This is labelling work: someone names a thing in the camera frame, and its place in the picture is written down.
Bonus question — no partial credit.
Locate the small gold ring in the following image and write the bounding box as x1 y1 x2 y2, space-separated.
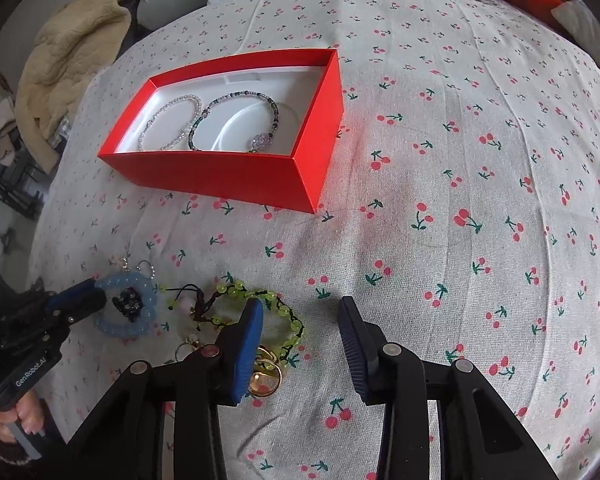
174 337 206 363

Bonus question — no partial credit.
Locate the beige quilted blanket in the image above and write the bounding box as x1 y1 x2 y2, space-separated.
15 0 153 171

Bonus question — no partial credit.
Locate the red cardboard box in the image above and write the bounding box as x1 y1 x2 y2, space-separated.
97 48 344 215

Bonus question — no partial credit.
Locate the blue bead bracelet black charm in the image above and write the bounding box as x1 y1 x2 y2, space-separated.
94 256 159 337

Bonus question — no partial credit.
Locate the person's left hand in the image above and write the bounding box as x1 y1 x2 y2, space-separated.
0 390 46 456

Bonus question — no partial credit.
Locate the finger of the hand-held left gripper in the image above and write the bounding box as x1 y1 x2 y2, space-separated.
46 278 97 308
62 291 108 325

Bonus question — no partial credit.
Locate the cherry print cloth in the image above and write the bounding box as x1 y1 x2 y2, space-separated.
27 0 600 480

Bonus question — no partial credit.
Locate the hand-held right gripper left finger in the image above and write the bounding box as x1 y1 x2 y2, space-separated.
62 298 265 480

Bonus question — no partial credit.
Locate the large gold ring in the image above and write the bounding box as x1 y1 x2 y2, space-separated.
247 345 284 397

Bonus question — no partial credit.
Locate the black cord bracelet pink bead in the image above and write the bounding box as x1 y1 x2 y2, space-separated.
159 284 216 326

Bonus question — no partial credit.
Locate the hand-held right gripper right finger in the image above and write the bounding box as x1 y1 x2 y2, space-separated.
338 296 546 480

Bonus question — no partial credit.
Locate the dark bead bracelet purple flower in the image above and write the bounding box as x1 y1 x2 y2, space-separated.
188 91 280 153

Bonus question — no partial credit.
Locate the green bead bracelet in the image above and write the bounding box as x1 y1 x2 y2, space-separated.
210 272 306 361

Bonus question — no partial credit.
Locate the clear bead bracelet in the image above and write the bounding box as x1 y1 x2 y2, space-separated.
138 94 202 152

